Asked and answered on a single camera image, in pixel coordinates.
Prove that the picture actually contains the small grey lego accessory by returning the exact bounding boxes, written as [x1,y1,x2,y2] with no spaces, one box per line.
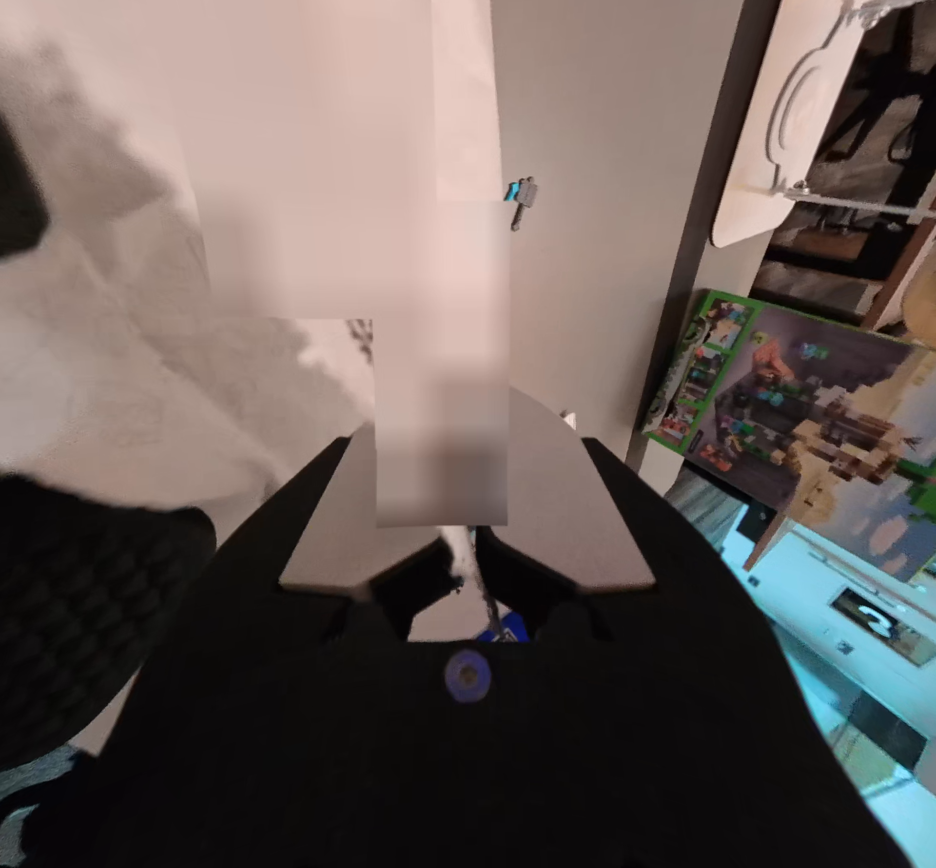
[509,176,539,233]

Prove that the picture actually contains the black wrist rest pad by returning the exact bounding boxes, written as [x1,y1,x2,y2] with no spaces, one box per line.
[0,472,219,772]

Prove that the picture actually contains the white stand base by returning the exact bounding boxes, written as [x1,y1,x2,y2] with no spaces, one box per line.
[710,0,936,250]

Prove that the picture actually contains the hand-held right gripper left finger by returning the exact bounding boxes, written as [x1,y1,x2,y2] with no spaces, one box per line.
[279,424,462,604]

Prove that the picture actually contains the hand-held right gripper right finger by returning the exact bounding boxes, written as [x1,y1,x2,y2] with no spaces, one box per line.
[477,387,657,604]

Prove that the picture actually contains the wooden desk black legs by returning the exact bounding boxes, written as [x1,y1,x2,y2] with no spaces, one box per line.
[749,5,936,332]

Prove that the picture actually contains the lego set box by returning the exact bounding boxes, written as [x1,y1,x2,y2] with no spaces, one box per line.
[639,288,936,585]

